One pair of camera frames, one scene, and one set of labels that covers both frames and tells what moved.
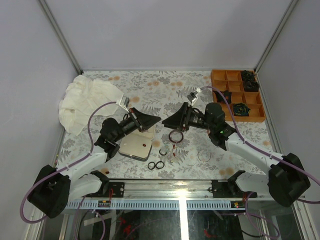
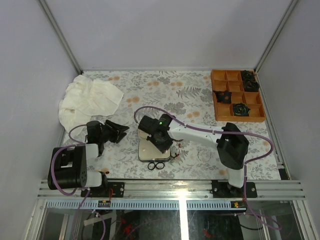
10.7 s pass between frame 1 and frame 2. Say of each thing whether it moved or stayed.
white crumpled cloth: stayed
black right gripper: moved
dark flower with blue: stayed
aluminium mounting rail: stayed
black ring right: stayed
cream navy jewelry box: moved
